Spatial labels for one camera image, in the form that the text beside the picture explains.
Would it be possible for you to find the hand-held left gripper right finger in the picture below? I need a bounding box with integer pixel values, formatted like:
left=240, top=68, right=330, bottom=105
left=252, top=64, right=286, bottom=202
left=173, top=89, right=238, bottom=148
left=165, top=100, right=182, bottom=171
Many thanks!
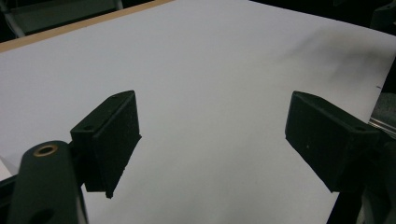
left=284, top=91, right=382, bottom=194

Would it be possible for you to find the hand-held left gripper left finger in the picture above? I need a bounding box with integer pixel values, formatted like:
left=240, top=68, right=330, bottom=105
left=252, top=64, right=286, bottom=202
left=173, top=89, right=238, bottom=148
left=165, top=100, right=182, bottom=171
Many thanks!
left=69, top=90, right=143, bottom=200

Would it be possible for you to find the dark grey equipment box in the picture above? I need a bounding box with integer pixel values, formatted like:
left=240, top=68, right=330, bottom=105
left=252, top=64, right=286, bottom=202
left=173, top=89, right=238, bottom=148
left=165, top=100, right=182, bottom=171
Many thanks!
left=369, top=1, right=396, bottom=32

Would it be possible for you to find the grey metal stand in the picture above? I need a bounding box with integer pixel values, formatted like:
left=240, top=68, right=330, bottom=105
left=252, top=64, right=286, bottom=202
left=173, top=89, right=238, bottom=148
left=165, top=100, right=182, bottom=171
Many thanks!
left=0, top=0, right=124, bottom=40

